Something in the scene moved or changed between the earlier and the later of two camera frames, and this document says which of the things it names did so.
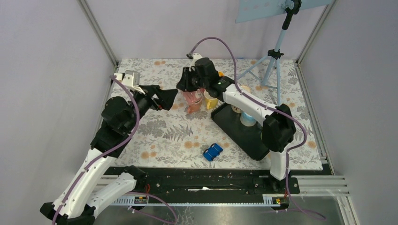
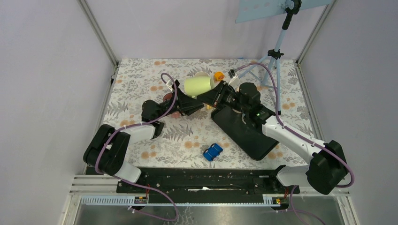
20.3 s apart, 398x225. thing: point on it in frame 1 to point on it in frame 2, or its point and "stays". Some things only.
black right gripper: x=183 y=84 to x=215 y=96
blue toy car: x=214 y=151 stays
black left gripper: x=165 y=96 to x=186 y=105
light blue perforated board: x=248 y=10 stays
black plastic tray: x=249 y=138 stays
